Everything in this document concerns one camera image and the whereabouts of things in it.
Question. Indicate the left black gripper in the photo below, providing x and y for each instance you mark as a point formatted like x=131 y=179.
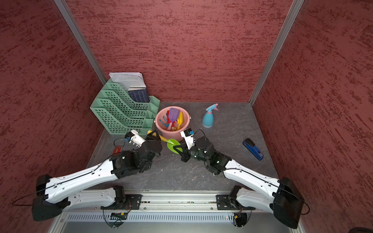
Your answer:
x=150 y=137

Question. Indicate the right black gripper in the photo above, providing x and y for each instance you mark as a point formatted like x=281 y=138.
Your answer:
x=185 y=154

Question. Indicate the green toy trowel yellow handle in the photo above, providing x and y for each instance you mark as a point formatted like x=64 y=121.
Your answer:
x=170 y=142

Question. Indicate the blue toy rake yellow handle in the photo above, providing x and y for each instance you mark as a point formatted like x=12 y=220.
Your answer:
x=165 y=122

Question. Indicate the yellow toy shovel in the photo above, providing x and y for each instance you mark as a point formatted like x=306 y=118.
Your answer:
x=180 y=120

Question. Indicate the teal pink spray bottle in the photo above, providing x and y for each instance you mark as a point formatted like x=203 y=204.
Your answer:
x=208 y=118

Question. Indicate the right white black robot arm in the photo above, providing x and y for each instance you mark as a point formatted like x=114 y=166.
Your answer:
x=219 y=163

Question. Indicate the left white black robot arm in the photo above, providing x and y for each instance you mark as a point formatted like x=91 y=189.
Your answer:
x=58 y=194

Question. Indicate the pink plastic bucket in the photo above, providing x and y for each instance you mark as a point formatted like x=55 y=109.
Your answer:
x=172 y=134

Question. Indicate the red white card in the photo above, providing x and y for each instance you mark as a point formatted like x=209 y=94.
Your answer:
x=117 y=150

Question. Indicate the green mesh file organizer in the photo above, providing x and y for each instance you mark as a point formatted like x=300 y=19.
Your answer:
x=119 y=114

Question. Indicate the dark blue book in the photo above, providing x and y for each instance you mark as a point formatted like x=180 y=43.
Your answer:
x=139 y=94

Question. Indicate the white paper documents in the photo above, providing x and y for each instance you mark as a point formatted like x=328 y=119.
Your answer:
x=128 y=79

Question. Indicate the blue black stapler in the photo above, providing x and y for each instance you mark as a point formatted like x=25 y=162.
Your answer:
x=250 y=146

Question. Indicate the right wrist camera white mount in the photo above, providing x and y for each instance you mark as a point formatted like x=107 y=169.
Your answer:
x=188 y=136

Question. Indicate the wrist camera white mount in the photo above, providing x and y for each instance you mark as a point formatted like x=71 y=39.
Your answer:
x=134 y=137
x=188 y=136

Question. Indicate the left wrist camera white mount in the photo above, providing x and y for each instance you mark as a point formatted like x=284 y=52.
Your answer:
x=134 y=137

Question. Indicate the aluminium front rail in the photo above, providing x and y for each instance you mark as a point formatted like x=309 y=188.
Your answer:
x=177 y=201

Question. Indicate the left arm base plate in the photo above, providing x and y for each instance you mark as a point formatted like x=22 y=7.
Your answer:
x=131 y=202

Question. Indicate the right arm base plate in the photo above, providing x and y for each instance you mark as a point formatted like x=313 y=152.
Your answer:
x=224 y=202

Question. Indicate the left aluminium corner post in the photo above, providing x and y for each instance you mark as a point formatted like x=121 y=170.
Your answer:
x=71 y=22

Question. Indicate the aluminium corner post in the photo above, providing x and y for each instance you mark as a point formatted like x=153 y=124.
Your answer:
x=285 y=29
x=71 y=22

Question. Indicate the right aluminium corner post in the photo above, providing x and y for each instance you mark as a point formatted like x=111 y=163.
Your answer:
x=285 y=29

